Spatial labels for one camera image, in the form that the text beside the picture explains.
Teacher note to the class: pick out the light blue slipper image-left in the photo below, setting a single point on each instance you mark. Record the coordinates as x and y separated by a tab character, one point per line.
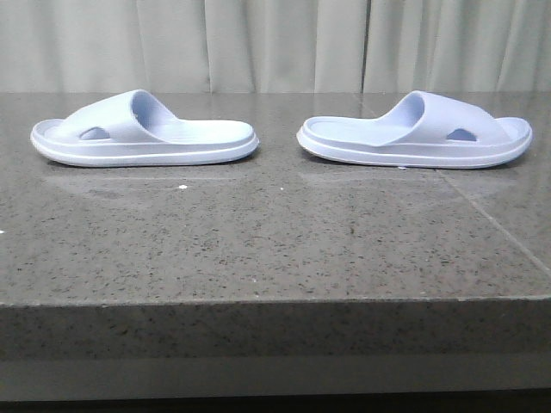
136	129

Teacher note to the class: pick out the light blue slipper image-right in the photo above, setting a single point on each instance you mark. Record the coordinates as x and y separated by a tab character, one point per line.
423	130

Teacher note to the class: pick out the grey-green curtain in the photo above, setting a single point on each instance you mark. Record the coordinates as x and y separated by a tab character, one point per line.
275	46

